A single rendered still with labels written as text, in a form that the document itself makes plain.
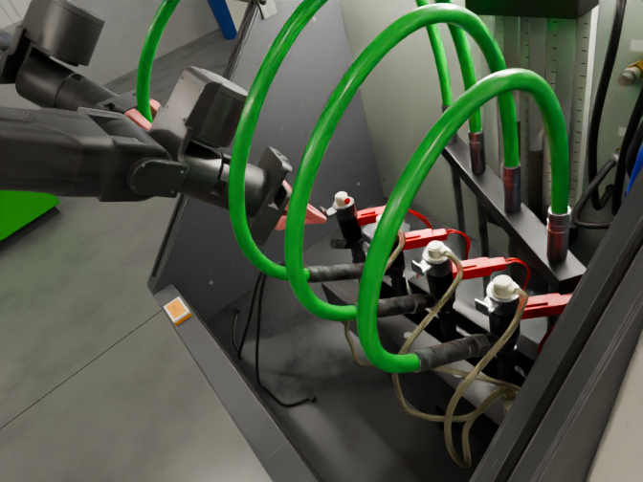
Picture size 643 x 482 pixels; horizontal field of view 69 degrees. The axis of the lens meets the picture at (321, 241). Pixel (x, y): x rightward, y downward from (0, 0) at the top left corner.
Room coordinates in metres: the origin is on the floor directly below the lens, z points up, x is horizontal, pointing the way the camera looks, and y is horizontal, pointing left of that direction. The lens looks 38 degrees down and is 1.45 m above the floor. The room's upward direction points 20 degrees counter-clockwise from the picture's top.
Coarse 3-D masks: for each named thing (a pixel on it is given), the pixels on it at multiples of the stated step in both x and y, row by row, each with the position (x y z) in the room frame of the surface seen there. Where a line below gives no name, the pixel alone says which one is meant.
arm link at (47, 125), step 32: (0, 128) 0.34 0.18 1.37; (32, 128) 0.36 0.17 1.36; (64, 128) 0.37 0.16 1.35; (96, 128) 0.40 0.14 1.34; (128, 128) 0.42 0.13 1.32; (0, 160) 0.34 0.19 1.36; (32, 160) 0.35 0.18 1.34; (64, 160) 0.36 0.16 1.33; (96, 160) 0.37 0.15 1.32; (128, 160) 0.39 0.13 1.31; (64, 192) 0.36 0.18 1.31; (96, 192) 0.37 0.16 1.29; (128, 192) 0.39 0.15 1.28
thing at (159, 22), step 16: (176, 0) 0.56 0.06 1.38; (416, 0) 0.57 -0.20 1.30; (160, 16) 0.56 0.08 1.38; (160, 32) 0.56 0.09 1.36; (432, 32) 0.57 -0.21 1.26; (144, 48) 0.56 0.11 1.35; (432, 48) 0.57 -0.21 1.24; (144, 64) 0.55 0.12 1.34; (144, 80) 0.56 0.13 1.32; (448, 80) 0.57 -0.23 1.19; (144, 96) 0.56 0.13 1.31; (448, 96) 0.57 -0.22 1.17; (144, 112) 0.55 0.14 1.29
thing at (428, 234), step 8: (408, 232) 0.42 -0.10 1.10; (416, 232) 0.41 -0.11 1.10; (424, 232) 0.41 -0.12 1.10; (432, 232) 0.41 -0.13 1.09; (440, 232) 0.40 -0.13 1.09; (408, 240) 0.41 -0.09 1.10; (416, 240) 0.40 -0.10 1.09; (424, 240) 0.40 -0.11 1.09; (432, 240) 0.40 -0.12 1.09; (440, 240) 0.40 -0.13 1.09; (408, 248) 0.41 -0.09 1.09
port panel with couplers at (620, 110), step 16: (640, 0) 0.43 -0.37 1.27; (624, 16) 0.44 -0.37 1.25; (640, 16) 0.43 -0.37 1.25; (624, 32) 0.44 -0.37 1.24; (640, 32) 0.42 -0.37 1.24; (624, 48) 0.44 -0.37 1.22; (640, 48) 0.42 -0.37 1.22; (624, 64) 0.43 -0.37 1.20; (640, 64) 0.41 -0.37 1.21; (624, 80) 0.41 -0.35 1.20; (640, 80) 0.42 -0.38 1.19; (624, 96) 0.43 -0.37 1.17; (624, 112) 0.43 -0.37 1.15; (624, 128) 0.43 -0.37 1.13; (608, 144) 0.44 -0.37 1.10; (608, 160) 0.41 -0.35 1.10; (608, 176) 0.44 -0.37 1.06
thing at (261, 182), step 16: (224, 160) 0.47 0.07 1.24; (272, 160) 0.48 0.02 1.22; (224, 176) 0.44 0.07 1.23; (256, 176) 0.46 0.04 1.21; (272, 176) 0.46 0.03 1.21; (224, 192) 0.44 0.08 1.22; (256, 192) 0.45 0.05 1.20; (272, 192) 0.44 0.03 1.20; (256, 208) 0.44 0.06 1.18; (256, 224) 0.44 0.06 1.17
